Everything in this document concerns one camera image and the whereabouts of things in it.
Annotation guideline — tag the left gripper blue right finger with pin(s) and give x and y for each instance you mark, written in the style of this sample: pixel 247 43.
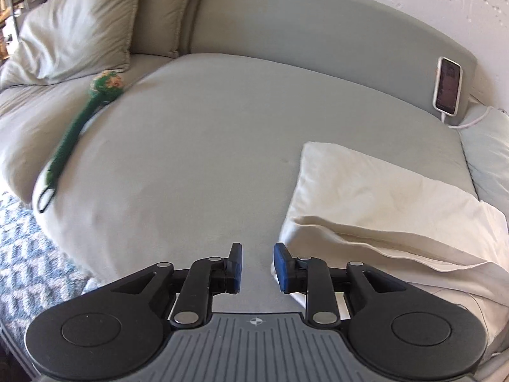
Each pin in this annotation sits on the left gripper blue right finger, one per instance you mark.
pixel 313 278

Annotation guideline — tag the blue white patterned rug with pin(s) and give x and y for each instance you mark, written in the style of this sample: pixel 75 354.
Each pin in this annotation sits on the blue white patterned rug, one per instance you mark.
pixel 35 274

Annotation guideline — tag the large grey throw pillow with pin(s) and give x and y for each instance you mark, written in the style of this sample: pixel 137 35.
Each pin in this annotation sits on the large grey throw pillow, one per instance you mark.
pixel 70 39

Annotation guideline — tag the grey sofa backrest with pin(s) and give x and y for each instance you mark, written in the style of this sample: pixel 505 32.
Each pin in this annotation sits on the grey sofa backrest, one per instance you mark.
pixel 362 41

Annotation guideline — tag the grey sofa seat cushion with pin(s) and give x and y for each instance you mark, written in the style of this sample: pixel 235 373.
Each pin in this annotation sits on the grey sofa seat cushion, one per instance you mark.
pixel 51 127
pixel 205 152

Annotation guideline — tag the left grey sofa seat cushion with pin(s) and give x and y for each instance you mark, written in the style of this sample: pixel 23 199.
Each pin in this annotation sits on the left grey sofa seat cushion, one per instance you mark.
pixel 51 127

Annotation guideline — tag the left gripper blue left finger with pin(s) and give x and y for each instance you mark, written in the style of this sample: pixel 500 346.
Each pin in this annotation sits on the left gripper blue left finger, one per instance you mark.
pixel 198 285

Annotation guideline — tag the white smartphone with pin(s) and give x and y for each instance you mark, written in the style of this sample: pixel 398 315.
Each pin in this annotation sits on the white smartphone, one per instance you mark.
pixel 448 87

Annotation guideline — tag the green fabric massage hammer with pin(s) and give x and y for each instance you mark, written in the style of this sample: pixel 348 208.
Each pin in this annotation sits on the green fabric massage hammer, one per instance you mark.
pixel 105 88

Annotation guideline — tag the light grey side cushion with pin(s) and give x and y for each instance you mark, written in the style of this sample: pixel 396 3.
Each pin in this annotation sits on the light grey side cushion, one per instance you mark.
pixel 485 146

